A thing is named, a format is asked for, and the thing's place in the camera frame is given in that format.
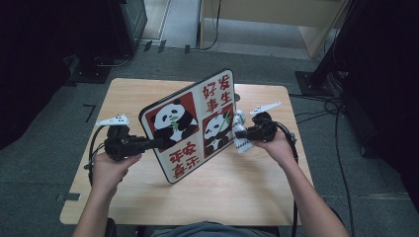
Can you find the panda print board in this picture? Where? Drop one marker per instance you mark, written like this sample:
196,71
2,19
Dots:
197,108

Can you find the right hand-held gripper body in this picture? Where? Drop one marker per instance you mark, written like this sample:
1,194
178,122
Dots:
265,128

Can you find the person's left hand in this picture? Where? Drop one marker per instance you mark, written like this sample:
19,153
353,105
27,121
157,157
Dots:
107,174

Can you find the person's right hand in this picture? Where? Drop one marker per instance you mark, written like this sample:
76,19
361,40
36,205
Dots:
281,148

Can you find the light wooden cabinet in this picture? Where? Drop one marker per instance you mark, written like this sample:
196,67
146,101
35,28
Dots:
257,11

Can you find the black metal stand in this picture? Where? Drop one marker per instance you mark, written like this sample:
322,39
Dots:
309,84

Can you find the black stand base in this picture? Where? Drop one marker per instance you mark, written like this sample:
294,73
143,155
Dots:
89,74

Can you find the dark monitor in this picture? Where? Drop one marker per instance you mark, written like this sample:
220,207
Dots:
131,13

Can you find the black curtain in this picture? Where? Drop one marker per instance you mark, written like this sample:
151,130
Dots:
39,65
392,98

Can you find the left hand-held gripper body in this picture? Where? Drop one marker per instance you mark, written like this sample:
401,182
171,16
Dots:
122,144

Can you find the person's grey-blue clothing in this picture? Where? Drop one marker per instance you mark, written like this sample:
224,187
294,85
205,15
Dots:
214,230

